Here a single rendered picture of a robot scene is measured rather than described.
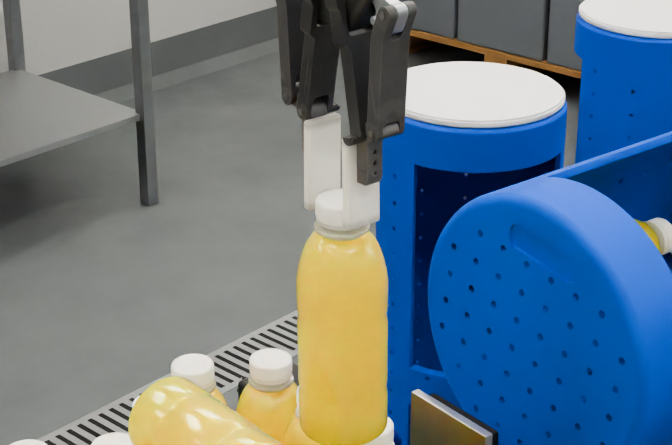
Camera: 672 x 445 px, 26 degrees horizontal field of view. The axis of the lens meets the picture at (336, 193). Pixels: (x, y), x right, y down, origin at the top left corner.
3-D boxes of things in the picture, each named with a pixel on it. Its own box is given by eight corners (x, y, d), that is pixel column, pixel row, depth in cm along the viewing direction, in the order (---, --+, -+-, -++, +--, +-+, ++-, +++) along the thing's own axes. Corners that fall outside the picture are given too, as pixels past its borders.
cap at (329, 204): (336, 231, 105) (335, 209, 104) (304, 214, 108) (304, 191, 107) (378, 218, 107) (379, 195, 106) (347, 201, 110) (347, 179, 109)
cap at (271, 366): (282, 386, 130) (281, 368, 130) (242, 378, 132) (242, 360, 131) (298, 365, 134) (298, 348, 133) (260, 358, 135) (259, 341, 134)
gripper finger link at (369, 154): (371, 110, 102) (399, 121, 100) (372, 177, 104) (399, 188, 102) (355, 114, 102) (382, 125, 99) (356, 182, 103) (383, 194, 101)
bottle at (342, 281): (333, 465, 110) (331, 242, 103) (281, 425, 115) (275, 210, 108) (406, 434, 114) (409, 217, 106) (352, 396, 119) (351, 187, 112)
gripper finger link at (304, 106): (315, -17, 99) (302, -25, 100) (297, 125, 105) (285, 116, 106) (359, -26, 102) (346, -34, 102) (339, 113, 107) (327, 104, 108)
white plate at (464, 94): (342, 83, 221) (342, 91, 221) (465, 135, 201) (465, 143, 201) (477, 50, 236) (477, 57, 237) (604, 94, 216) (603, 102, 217)
